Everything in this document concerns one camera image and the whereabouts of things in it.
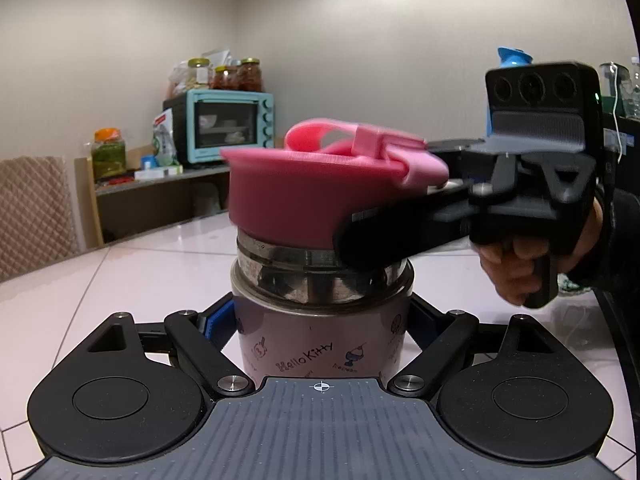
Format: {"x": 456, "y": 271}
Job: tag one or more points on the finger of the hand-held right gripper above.
{"x": 400, "y": 232}

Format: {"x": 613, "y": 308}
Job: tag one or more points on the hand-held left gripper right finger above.
{"x": 425, "y": 322}

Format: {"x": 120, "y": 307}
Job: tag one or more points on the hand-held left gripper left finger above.
{"x": 218, "y": 325}

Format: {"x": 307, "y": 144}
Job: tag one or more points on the pale pink printed bottle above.
{"x": 320, "y": 330}

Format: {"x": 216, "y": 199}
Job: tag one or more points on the person's right forearm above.
{"x": 617, "y": 240}

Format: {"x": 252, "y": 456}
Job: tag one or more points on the blue plastic bottle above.
{"x": 514, "y": 57}

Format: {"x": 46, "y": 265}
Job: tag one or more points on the person's right hand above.
{"x": 507, "y": 270}

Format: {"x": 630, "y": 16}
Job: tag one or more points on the wooden shelf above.
{"x": 150, "y": 200}

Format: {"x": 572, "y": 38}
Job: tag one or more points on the white and blue box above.
{"x": 157, "y": 172}

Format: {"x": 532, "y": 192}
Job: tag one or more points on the green and white snack bag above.
{"x": 164, "y": 137}

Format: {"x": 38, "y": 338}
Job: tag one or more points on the jar with orange lid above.
{"x": 108, "y": 157}

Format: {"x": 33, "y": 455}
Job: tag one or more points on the teal toaster oven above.
{"x": 225, "y": 125}

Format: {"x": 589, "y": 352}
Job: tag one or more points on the quilted beige chair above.
{"x": 32, "y": 215}

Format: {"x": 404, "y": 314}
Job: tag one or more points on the jar with red contents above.
{"x": 250, "y": 75}
{"x": 224, "y": 79}

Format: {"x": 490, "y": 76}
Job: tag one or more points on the jars on top of oven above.
{"x": 177, "y": 82}

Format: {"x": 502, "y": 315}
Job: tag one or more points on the jar with yellow lid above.
{"x": 199, "y": 74}

